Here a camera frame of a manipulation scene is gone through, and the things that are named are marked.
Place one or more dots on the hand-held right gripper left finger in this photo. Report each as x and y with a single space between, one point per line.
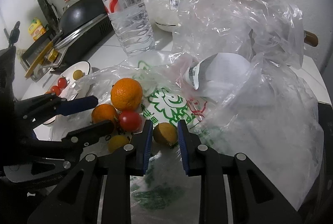
147 146

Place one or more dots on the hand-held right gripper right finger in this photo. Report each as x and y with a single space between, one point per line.
182 146

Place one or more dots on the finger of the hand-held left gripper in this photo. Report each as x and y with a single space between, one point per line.
78 104
96 129

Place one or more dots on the longan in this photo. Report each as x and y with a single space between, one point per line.
117 143
165 133
78 74

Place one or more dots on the white plate black rim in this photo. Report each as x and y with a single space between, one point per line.
75 68

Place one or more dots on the green printed plastic bag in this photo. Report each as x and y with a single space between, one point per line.
260 135

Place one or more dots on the large orange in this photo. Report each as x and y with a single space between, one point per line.
127 94

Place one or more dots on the small gold tin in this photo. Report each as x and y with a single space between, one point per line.
53 55

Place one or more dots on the induction cooker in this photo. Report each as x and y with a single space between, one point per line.
85 36

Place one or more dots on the yellow bottle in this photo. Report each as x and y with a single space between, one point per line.
37 30

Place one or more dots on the clear water bottle red label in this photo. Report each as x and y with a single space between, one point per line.
130 18

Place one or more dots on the clear bottle red cap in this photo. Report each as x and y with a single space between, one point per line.
67 4

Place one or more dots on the white bowl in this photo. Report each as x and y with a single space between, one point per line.
166 18

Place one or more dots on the crumpled clear plastic bag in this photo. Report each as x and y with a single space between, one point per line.
234 21

